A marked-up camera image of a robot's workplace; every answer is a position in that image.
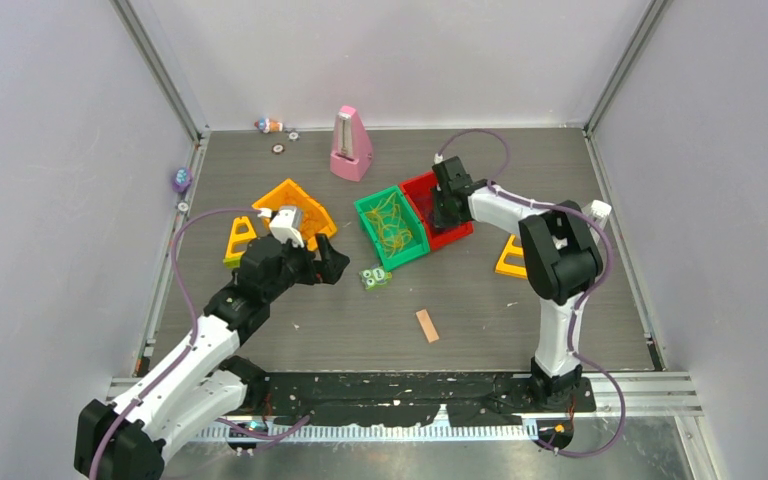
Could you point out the green owl puzzle piece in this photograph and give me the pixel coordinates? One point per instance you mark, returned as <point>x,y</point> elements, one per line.
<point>374,277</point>

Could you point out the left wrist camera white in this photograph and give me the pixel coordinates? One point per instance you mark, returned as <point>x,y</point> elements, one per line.
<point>284,224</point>

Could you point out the green plastic bin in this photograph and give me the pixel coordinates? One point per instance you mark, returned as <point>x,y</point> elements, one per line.
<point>393,227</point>

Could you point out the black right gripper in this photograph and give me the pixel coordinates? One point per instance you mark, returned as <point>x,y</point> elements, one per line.
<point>439,220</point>

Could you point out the orange plastic bin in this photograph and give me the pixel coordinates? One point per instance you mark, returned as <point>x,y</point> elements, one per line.
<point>315,218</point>

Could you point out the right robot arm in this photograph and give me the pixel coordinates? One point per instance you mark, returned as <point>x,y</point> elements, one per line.
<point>561,259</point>

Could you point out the white metronome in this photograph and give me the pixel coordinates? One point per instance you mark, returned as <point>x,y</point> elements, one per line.
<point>598,211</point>

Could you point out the yellow green triangle block left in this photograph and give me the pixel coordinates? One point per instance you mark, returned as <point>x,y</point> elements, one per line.
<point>241,234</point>

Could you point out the tan wooden block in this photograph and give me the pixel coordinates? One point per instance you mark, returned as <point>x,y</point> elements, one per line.
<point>427,326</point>

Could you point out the pink metronome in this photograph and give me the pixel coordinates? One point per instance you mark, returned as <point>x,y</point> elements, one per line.
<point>351,154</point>

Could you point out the yellow triangle block right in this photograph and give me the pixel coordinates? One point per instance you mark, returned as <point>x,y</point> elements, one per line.
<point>511,260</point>

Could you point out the red plastic bin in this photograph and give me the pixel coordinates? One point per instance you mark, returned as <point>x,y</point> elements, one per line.
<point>417,191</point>

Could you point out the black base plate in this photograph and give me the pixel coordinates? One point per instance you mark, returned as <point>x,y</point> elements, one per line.
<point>406,399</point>

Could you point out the purple paw toy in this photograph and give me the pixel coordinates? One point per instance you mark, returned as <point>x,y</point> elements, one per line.
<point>182,180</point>

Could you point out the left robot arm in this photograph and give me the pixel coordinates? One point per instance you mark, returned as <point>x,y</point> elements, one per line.
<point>135,435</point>

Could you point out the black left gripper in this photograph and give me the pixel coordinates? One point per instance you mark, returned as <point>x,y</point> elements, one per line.
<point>333,261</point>

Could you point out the small clown figurine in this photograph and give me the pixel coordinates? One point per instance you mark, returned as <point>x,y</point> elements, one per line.
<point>267,125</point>

